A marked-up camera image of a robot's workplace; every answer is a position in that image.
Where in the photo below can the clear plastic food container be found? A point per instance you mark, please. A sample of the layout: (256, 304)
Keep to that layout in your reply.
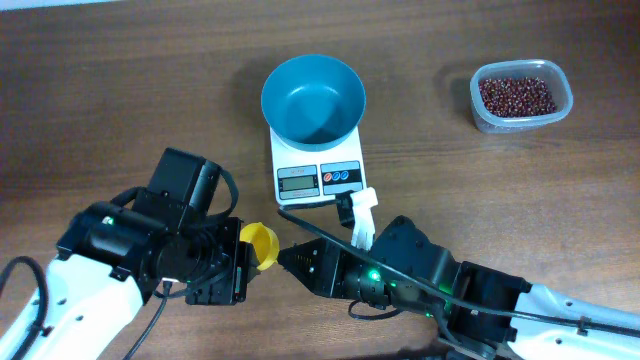
(546, 70)

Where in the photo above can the white digital kitchen scale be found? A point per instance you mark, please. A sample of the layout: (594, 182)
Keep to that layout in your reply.
(308, 177)

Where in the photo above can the teal plastic bowl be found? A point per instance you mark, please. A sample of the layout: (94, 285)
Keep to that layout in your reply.
(313, 102)

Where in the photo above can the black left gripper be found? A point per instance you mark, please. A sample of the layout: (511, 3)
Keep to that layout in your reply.
(243, 291)

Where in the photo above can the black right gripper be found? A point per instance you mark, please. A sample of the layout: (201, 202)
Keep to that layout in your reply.
(329, 267)

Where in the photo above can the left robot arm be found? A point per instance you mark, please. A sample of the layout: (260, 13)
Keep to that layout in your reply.
(111, 261)

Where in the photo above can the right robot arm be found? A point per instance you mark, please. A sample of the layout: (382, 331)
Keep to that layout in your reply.
(481, 313)

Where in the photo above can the yellow plastic measuring scoop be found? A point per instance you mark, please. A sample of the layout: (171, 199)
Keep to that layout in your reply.
(265, 243)

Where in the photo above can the red adzuki beans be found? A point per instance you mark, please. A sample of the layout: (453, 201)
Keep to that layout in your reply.
(517, 97)

